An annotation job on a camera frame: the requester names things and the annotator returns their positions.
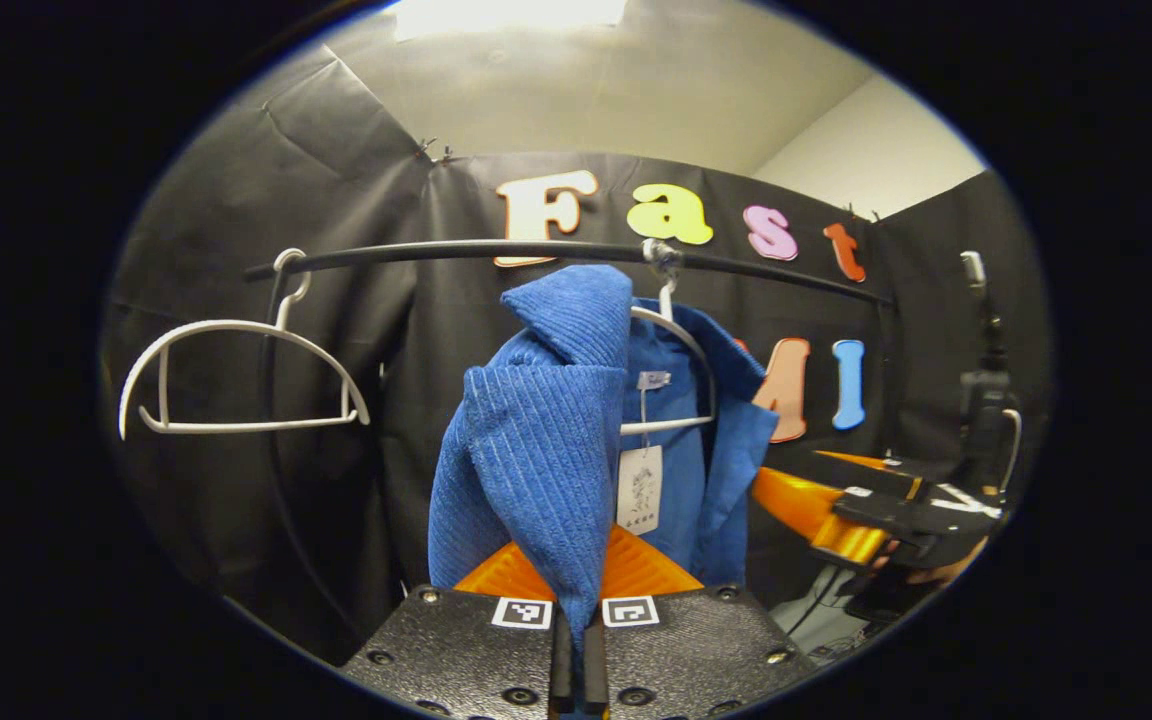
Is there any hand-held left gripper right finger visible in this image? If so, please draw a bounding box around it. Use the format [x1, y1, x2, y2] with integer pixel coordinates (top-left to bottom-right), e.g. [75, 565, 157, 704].
[584, 525, 817, 720]

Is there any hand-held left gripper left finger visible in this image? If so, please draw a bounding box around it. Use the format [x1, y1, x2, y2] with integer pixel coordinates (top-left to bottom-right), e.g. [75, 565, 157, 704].
[341, 540, 577, 720]

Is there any white clothes hanger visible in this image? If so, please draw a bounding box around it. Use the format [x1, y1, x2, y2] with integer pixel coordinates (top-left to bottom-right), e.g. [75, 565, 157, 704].
[118, 248, 372, 441]
[619, 270, 719, 437]

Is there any blue corduroy jacket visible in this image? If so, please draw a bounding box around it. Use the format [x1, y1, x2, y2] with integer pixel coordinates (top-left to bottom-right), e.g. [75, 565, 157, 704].
[426, 263, 780, 651]

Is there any white paper hang tag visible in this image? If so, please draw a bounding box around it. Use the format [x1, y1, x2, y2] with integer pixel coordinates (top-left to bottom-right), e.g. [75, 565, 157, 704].
[616, 445, 664, 536]

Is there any black backdrop cloth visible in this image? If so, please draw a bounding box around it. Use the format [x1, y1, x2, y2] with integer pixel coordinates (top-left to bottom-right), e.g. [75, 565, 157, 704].
[101, 45, 1052, 661]

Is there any ceiling light panel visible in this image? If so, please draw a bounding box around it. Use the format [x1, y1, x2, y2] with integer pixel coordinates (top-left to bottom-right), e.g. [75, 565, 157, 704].
[391, 0, 629, 41]

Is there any black floor cable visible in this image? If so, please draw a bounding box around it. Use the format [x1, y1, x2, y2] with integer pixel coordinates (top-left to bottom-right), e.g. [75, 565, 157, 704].
[784, 565, 843, 643]

